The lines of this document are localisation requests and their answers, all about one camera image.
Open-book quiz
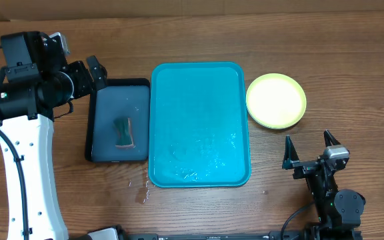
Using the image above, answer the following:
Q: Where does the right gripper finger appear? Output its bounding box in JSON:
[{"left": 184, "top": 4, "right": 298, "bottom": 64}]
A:
[
  {"left": 323, "top": 129, "right": 340, "bottom": 147},
  {"left": 282, "top": 135, "right": 299, "bottom": 169}
]

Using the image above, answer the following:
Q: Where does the green brown sponge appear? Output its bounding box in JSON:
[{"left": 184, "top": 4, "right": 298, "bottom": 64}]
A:
[{"left": 113, "top": 117, "right": 135, "bottom": 149}]

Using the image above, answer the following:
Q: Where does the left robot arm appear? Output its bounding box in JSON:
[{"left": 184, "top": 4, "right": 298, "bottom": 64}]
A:
[{"left": 0, "top": 31, "right": 107, "bottom": 239}]

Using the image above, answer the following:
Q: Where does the yellow-green plate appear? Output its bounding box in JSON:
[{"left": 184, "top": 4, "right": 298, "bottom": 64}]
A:
[{"left": 246, "top": 73, "right": 307, "bottom": 129}]

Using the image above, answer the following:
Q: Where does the teal plastic tray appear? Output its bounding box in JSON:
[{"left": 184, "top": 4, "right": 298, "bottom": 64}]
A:
[{"left": 148, "top": 61, "right": 251, "bottom": 188}]

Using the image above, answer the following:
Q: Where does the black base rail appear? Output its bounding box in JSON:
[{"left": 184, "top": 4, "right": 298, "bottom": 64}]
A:
[{"left": 122, "top": 231, "right": 314, "bottom": 240}]

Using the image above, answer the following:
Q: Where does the black water tray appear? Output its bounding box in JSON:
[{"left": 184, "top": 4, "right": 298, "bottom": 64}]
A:
[{"left": 85, "top": 78, "right": 150, "bottom": 163}]

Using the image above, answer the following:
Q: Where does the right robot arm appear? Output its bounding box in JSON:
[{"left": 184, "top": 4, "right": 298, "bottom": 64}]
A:
[{"left": 279, "top": 130, "right": 366, "bottom": 240}]

